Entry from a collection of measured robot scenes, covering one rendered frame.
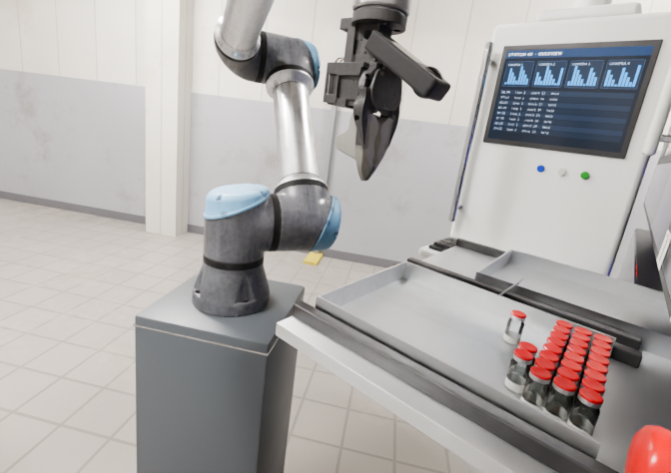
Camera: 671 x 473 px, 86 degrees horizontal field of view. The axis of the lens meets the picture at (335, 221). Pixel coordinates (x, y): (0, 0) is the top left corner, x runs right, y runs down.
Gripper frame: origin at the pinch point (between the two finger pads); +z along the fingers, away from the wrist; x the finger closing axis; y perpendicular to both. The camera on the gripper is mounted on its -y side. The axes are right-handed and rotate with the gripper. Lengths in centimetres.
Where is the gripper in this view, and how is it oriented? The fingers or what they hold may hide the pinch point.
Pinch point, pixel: (369, 173)
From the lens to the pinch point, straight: 51.3
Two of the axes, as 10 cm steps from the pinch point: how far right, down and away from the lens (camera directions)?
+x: -6.3, 1.1, -7.7
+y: -7.6, -2.5, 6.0
